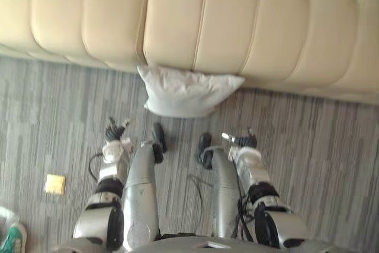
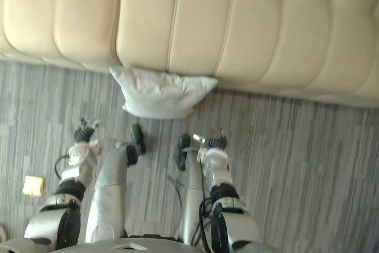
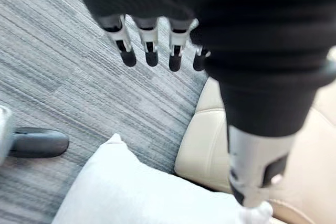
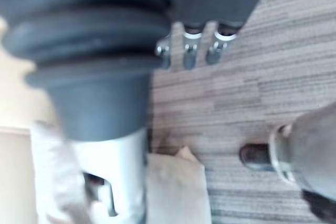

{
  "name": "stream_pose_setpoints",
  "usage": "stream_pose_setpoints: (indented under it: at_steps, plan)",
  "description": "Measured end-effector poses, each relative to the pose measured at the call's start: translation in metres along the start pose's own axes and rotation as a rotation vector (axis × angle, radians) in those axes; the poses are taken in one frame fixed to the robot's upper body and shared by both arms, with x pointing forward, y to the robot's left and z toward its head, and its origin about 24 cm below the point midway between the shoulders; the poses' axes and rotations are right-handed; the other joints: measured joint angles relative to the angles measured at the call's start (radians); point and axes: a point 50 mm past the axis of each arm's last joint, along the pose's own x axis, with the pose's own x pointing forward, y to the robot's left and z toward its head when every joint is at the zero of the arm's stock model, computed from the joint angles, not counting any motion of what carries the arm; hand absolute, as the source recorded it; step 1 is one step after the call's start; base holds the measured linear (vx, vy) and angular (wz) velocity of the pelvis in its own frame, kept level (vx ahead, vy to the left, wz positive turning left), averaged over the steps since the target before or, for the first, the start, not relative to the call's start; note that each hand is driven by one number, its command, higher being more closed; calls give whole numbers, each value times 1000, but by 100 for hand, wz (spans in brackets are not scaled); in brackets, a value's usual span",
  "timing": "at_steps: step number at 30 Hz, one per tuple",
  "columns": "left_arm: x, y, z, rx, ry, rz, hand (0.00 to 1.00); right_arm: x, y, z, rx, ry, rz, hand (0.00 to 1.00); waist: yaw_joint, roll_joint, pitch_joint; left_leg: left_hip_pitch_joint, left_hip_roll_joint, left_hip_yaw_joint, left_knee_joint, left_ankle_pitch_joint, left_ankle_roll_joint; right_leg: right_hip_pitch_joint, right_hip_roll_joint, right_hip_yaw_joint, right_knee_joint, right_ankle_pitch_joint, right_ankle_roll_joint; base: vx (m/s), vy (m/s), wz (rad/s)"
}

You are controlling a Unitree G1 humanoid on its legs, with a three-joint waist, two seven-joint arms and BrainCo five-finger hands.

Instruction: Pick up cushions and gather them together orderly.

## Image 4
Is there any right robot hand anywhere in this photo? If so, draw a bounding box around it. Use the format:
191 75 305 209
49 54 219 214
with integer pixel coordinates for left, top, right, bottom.
0 0 277 224

